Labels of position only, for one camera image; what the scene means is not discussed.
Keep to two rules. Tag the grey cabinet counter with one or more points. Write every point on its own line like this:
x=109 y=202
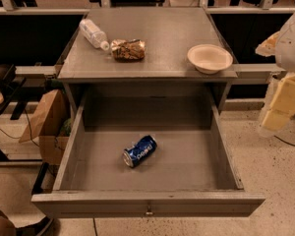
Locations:
x=169 y=33

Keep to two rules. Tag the small metal drawer knob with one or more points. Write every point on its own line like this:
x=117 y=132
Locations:
x=149 y=212

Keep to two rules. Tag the brown snack bag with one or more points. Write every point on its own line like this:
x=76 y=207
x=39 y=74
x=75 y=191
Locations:
x=128 y=50

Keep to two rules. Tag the brown cardboard box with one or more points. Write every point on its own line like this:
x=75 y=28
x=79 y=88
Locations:
x=45 y=124

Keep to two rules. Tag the white paper bowl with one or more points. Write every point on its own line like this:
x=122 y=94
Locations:
x=209 y=59

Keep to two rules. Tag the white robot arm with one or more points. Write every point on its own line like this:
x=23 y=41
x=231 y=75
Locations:
x=285 y=47

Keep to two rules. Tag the clear plastic water bottle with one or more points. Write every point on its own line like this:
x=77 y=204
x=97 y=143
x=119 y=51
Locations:
x=96 y=37

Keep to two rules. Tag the open grey drawer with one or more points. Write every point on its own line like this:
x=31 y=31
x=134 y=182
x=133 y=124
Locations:
x=191 y=172

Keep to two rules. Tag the blue pepsi can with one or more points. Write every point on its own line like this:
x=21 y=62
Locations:
x=138 y=152

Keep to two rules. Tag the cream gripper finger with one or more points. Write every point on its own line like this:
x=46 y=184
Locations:
x=279 y=106
x=267 y=47

